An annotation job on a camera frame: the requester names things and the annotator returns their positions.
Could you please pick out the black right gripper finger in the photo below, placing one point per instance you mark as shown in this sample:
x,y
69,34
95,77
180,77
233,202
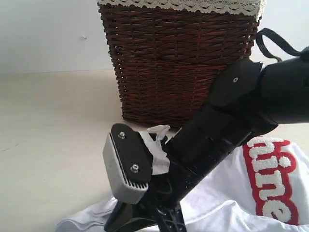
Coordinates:
x,y
170,219
128,218

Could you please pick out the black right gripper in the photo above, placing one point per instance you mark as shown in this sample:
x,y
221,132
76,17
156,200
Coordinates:
x,y
232,115

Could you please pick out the white t-shirt red lettering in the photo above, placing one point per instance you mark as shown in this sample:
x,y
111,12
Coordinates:
x,y
262,186

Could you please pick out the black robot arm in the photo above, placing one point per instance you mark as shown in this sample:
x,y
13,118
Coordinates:
x,y
286,100

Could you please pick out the dark brown wicker basket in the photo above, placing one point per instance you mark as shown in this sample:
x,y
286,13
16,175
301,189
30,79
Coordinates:
x,y
166,60

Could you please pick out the cream lace basket liner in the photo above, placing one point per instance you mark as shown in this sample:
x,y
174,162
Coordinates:
x,y
234,7

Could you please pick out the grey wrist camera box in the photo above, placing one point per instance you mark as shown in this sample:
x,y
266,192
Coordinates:
x,y
127,164

